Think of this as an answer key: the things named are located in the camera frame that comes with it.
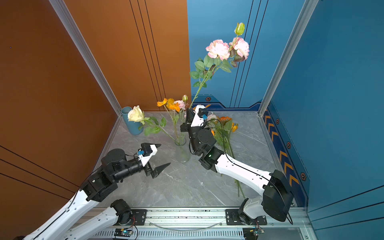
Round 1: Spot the pink rose flower stem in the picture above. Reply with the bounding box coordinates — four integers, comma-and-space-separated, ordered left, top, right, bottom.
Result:
190, 23, 250, 105

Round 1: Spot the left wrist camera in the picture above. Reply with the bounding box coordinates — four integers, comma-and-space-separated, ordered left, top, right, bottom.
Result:
138, 150, 157, 167

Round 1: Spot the clear glass vase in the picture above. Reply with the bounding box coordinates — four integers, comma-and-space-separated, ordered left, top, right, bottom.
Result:
175, 137, 191, 163

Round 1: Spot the red orange flower stem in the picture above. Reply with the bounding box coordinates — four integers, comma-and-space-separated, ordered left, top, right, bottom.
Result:
207, 114, 239, 148

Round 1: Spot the right circuit board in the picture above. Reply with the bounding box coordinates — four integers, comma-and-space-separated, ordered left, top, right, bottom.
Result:
243, 228, 259, 240

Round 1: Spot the right aluminium corner post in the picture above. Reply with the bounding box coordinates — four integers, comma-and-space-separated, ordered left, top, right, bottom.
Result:
258, 0, 319, 117

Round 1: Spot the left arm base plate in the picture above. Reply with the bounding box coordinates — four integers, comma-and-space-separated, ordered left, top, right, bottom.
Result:
116, 209, 148, 226

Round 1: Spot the orange poppy flower stem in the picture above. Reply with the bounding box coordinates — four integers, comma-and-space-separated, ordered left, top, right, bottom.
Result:
157, 98, 180, 141

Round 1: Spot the left aluminium corner post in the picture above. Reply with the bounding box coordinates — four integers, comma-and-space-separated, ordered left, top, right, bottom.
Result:
49, 0, 122, 117

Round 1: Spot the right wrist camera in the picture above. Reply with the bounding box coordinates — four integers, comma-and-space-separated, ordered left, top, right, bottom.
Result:
191, 105, 206, 127

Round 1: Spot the left green circuit board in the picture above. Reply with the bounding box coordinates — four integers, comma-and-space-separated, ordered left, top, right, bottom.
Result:
114, 228, 134, 239

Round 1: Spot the orange rose flower stem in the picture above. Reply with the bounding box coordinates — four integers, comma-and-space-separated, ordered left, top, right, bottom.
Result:
209, 127, 246, 199

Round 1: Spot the white rose flower stem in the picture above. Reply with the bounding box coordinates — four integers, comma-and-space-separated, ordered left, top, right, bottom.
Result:
128, 106, 175, 140

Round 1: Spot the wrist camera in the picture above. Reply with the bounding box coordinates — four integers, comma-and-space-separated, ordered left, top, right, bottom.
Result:
138, 150, 157, 167
191, 105, 206, 127

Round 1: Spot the blue cylindrical vase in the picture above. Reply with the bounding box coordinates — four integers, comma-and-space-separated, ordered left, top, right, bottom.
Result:
121, 107, 143, 135

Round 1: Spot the aluminium front rail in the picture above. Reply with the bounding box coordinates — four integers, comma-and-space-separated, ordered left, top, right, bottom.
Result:
73, 207, 317, 240

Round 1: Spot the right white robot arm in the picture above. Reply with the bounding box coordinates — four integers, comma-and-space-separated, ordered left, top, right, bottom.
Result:
181, 105, 294, 225

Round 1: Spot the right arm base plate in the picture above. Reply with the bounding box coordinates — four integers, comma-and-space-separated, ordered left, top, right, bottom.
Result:
225, 209, 268, 227

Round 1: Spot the pink peony flower stem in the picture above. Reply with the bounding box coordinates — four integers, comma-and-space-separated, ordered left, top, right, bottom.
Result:
174, 95, 189, 146

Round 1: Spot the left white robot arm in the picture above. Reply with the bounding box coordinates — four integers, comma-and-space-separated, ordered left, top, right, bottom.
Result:
16, 143, 168, 240

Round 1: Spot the aluminium corner post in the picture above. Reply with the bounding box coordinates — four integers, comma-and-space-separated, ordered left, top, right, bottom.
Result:
258, 0, 319, 117
49, 0, 122, 117

